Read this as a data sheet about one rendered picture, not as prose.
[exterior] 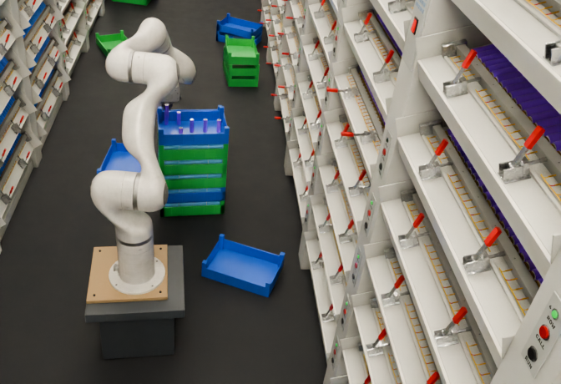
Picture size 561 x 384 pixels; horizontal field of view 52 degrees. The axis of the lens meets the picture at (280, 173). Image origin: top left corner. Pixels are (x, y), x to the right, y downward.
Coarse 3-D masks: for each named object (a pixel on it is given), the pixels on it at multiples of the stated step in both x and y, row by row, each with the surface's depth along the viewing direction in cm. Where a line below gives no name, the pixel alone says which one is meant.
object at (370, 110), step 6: (354, 72) 195; (354, 78) 192; (360, 78) 190; (360, 84) 187; (360, 90) 184; (366, 96) 181; (360, 102) 181; (366, 102) 178; (360, 108) 179; (366, 108) 175; (372, 108) 175; (372, 114) 172; (372, 120) 169; (378, 120) 169; (366, 126) 170; (378, 126) 166; (378, 132) 164; (378, 138) 164
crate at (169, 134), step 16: (160, 112) 261; (176, 112) 264; (192, 112) 266; (208, 112) 267; (160, 128) 246; (176, 128) 262; (208, 128) 265; (224, 128) 266; (160, 144) 250; (176, 144) 251
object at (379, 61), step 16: (352, 16) 188; (368, 16) 172; (352, 32) 182; (368, 32) 180; (384, 32) 172; (352, 48) 180; (368, 48) 171; (384, 48) 166; (368, 64) 163; (384, 64) 152; (368, 80) 160; (384, 80) 154; (384, 96) 148; (384, 112) 144
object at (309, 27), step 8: (312, 24) 263; (304, 32) 265; (312, 32) 265; (304, 56) 271; (304, 64) 274; (296, 72) 284; (296, 80) 283; (296, 88) 282; (296, 96) 283; (296, 104) 286; (288, 136) 304; (296, 136) 297; (288, 152) 303; (288, 160) 305; (288, 168) 308
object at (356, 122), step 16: (336, 64) 198; (352, 64) 198; (336, 80) 198; (368, 96) 185; (352, 112) 180; (352, 128) 174; (368, 128) 171; (368, 144) 164; (368, 160) 158; (368, 176) 159
